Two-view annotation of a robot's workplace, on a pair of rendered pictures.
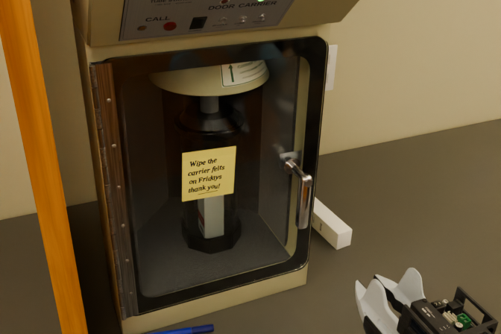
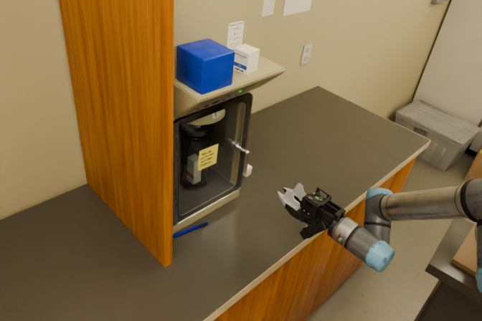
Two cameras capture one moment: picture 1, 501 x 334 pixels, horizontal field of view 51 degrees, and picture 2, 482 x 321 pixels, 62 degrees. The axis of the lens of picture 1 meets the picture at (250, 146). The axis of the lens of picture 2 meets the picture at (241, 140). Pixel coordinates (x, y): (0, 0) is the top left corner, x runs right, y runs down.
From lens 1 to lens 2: 0.62 m
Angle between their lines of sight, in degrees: 21
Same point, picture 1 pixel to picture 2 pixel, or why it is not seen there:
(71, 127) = not seen: hidden behind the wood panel
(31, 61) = (170, 133)
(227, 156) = (214, 148)
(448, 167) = (283, 125)
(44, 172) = (168, 173)
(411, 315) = (305, 200)
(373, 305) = (287, 199)
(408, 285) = (298, 189)
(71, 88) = not seen: hidden behind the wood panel
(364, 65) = not seen: hidden behind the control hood
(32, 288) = (108, 224)
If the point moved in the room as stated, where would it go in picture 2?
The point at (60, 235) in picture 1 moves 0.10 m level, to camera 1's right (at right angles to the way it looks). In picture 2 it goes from (169, 195) to (205, 190)
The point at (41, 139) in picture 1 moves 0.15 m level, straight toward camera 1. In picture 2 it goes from (168, 160) to (208, 192)
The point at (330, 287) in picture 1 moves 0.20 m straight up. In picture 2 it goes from (249, 195) to (255, 152)
